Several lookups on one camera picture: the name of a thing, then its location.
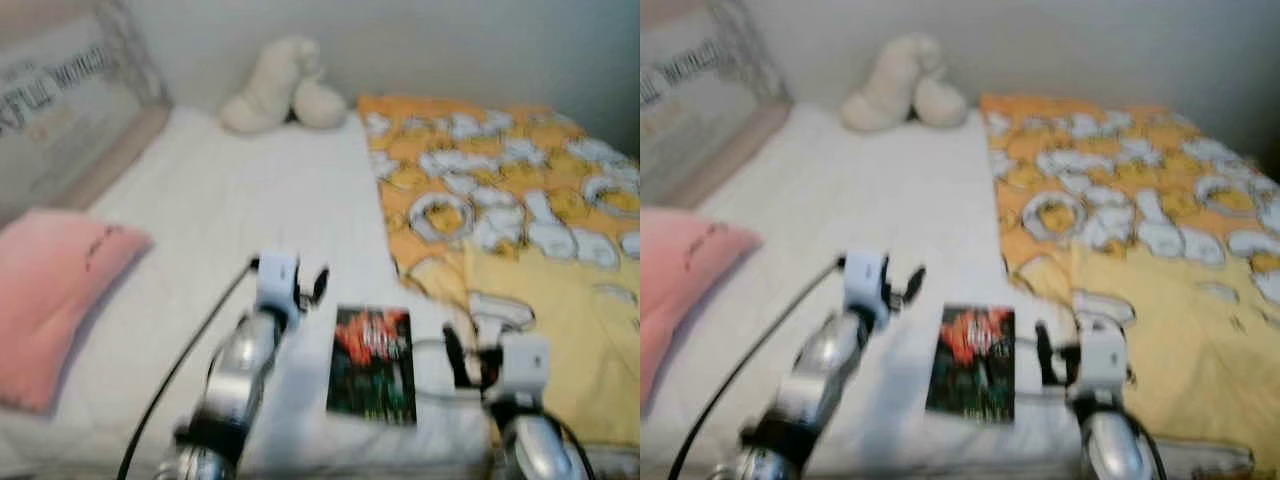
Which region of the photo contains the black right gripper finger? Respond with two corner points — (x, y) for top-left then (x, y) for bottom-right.
(1033, 319), (1056, 385)
(443, 324), (468, 387)

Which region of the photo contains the dark book red cover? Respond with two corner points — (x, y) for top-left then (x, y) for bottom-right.
(924, 304), (1017, 425)
(325, 305), (418, 427)

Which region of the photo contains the white bed sheet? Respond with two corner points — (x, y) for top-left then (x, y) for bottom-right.
(0, 104), (641, 480)
(640, 99), (1280, 480)

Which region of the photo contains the yellow orange cartoon blanket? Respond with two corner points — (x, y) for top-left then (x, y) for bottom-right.
(979, 92), (1280, 478)
(356, 94), (641, 448)

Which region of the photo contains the white plush toy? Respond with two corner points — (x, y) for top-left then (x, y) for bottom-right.
(219, 36), (349, 135)
(839, 32), (970, 134)

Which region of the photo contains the pink pillow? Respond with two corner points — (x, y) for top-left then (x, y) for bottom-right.
(0, 209), (154, 414)
(640, 207), (762, 407)

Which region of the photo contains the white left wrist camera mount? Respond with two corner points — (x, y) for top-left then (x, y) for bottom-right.
(842, 249), (894, 314)
(254, 251), (304, 314)

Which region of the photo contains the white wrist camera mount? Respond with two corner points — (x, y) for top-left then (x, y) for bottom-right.
(494, 332), (552, 402)
(1074, 327), (1130, 398)
(254, 251), (304, 314)
(842, 249), (894, 314)

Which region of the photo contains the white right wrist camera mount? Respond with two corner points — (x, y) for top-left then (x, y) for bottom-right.
(1074, 327), (1130, 398)
(494, 332), (552, 402)

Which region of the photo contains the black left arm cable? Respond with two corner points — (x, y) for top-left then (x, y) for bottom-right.
(117, 257), (262, 480)
(667, 257), (850, 480)

